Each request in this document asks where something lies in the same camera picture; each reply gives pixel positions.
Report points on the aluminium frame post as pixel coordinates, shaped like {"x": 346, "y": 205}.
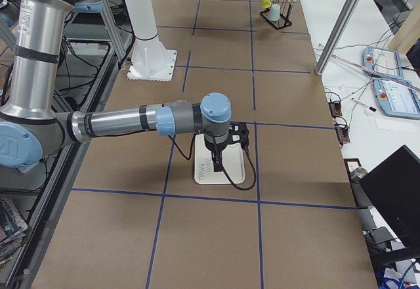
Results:
{"x": 336, "y": 33}

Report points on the black wire cup rack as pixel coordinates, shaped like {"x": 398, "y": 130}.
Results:
{"x": 285, "y": 16}

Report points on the orange connector box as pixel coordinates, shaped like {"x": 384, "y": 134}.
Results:
{"x": 335, "y": 109}
{"x": 342, "y": 134}

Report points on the upper teach pendant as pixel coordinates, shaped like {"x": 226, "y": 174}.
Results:
{"x": 384, "y": 61}

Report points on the pale green cup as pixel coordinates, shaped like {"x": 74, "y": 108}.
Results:
{"x": 274, "y": 12}

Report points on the teach pendant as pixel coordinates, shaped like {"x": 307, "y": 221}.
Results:
{"x": 396, "y": 100}
{"x": 384, "y": 61}

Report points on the white bear tray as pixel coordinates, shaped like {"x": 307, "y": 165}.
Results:
{"x": 232, "y": 160}

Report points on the magazine stack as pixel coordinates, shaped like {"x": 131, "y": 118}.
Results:
{"x": 14, "y": 230}

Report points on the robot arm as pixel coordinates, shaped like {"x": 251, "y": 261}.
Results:
{"x": 31, "y": 130}

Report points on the black laptop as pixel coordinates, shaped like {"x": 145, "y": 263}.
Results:
{"x": 393, "y": 188}

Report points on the black marker pen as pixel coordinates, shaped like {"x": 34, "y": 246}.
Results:
{"x": 356, "y": 101}

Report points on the steel cylinder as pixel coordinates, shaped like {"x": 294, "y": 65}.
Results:
{"x": 357, "y": 174}

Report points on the lower teach pendant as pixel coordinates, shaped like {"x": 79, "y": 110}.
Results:
{"x": 396, "y": 100}

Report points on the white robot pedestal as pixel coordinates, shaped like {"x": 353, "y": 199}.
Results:
{"x": 150, "y": 59}

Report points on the yellow cup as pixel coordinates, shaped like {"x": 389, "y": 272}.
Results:
{"x": 266, "y": 4}

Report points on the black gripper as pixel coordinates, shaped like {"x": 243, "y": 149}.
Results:
{"x": 213, "y": 149}

